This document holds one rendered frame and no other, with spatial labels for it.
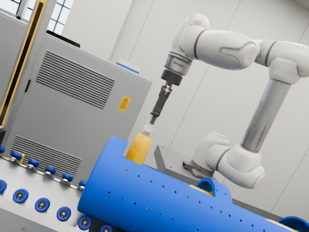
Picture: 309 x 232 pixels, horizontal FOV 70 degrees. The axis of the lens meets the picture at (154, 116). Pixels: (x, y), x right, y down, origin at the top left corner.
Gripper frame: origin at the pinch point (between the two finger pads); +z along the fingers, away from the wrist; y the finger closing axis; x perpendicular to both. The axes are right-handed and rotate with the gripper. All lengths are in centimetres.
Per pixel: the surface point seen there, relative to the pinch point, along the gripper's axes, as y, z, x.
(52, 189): 1.4, 39.9, -24.9
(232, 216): 16.0, 14.4, 35.7
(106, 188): 19.4, 20.5, -5.3
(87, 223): 16.2, 36.1, -6.7
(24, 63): -24, 3, -65
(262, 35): -274, -142, 116
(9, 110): -24, 27, -64
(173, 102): -264, 7, 33
